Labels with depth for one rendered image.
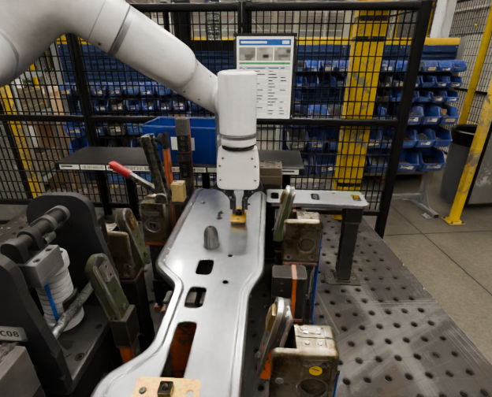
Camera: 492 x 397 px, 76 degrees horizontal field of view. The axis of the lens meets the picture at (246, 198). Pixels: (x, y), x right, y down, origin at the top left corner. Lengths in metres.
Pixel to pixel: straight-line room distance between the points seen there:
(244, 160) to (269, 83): 0.59
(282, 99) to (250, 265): 0.78
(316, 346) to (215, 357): 0.14
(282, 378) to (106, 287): 0.30
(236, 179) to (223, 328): 0.35
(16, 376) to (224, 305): 0.29
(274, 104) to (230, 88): 0.61
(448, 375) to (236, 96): 0.82
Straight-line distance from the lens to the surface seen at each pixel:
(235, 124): 0.69
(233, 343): 0.52
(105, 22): 0.62
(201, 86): 0.77
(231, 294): 0.59
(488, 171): 3.38
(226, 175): 0.74
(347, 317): 1.01
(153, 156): 0.78
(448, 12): 5.22
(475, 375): 1.01
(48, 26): 0.64
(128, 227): 0.67
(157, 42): 0.63
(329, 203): 0.93
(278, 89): 1.27
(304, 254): 0.78
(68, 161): 1.34
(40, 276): 0.47
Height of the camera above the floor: 1.39
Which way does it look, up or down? 25 degrees down
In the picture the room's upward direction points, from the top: straight up
